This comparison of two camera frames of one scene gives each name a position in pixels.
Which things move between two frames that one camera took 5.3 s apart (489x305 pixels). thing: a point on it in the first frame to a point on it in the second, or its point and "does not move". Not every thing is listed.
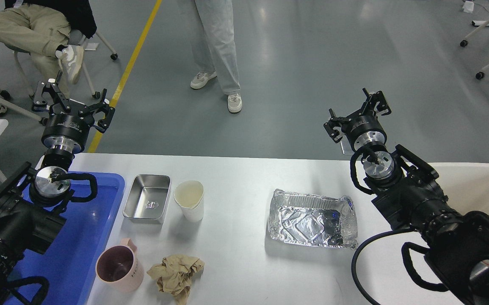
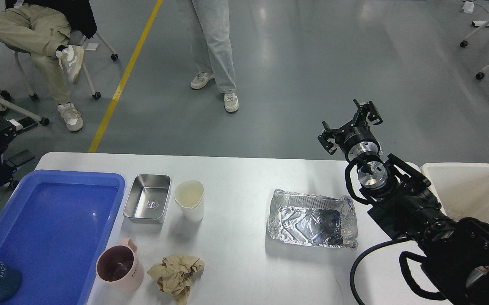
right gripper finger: (334, 123) to (328, 133)
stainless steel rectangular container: (147, 198) does not move
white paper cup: (189, 195) does not move
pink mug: (119, 267) does not move
